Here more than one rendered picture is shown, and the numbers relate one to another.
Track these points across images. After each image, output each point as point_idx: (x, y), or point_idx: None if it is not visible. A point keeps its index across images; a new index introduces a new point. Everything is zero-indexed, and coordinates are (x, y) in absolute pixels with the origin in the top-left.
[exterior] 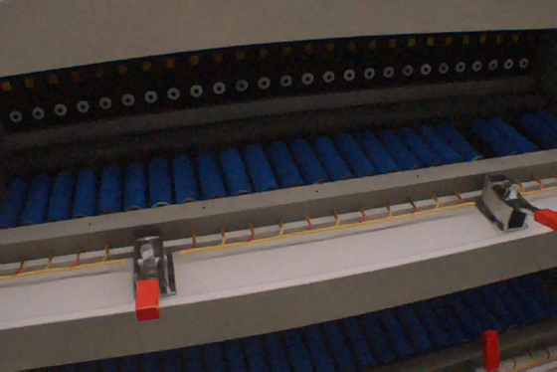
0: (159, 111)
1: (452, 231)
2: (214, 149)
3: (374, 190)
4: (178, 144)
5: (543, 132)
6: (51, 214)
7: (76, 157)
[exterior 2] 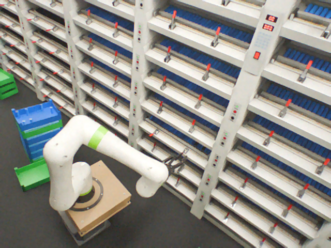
0: None
1: (179, 148)
2: None
3: (176, 139)
4: None
5: (205, 149)
6: (153, 120)
7: None
